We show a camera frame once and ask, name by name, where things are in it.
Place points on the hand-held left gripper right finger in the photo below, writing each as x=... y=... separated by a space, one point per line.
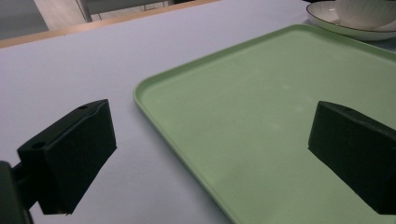
x=358 y=152

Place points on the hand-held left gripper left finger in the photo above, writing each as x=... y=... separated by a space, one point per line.
x=73 y=155

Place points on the green plastic tray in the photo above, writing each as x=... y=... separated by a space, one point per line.
x=255 y=118

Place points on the white plate with dark rim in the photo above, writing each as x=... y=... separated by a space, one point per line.
x=327 y=20

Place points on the white ribbed bowl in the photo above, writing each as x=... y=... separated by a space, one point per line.
x=364 y=12

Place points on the metal chair leg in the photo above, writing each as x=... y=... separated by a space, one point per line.
x=84 y=10

